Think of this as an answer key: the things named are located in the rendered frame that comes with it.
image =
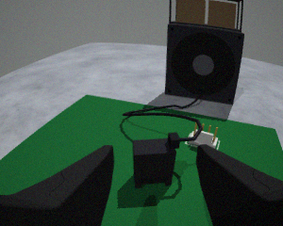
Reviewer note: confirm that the black cable with plug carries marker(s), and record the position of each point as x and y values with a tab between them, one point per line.
154	159

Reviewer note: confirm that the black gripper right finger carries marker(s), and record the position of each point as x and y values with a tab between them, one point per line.
237	194

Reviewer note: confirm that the black cooling fan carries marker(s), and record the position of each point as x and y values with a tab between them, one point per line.
203	58

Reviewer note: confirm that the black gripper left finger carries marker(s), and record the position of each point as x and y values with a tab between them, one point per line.
76	196

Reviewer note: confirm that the green circuit board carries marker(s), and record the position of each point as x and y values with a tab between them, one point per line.
94	122

